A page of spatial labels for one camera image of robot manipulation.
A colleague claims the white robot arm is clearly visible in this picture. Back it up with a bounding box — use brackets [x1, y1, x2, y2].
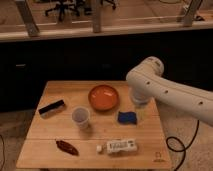
[126, 56, 213, 127]

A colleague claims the orange bowl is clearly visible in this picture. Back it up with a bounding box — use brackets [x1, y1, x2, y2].
[88, 85, 119, 111]

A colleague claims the blue sponge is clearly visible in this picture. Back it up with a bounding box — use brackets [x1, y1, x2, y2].
[117, 112, 137, 124]

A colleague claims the white plastic cup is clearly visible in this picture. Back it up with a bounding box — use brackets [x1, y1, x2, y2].
[71, 106, 90, 129]

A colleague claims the black and white eraser brush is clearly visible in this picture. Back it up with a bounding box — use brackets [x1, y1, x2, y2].
[38, 100, 66, 119]

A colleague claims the white tube with label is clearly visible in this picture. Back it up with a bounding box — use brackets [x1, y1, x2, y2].
[96, 139, 138, 154]

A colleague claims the black cabinet front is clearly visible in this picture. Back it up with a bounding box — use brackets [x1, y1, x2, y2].
[0, 29, 213, 112]

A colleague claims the black office chair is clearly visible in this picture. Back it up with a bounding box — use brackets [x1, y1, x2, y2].
[45, 0, 85, 22]

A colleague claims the black cable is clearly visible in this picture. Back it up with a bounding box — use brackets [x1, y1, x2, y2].
[165, 119, 200, 171]

